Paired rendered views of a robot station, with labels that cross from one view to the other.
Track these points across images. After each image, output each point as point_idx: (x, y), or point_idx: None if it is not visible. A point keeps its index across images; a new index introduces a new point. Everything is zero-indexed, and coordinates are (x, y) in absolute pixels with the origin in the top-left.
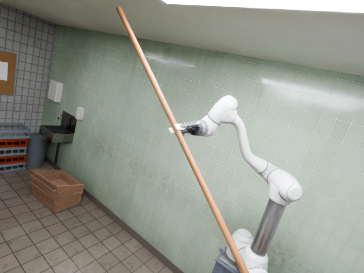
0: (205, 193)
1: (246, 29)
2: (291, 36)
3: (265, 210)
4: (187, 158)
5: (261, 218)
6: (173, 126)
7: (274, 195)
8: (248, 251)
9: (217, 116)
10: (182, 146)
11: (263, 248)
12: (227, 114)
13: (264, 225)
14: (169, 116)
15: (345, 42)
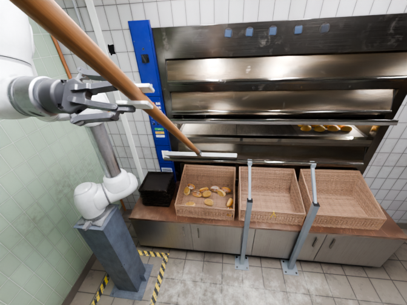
0: (180, 132)
1: None
2: None
3: (98, 140)
4: (165, 121)
5: (99, 150)
6: (141, 93)
7: None
8: (117, 178)
9: (28, 47)
10: (159, 112)
11: (119, 164)
12: (32, 33)
13: (109, 149)
14: (128, 77)
15: None
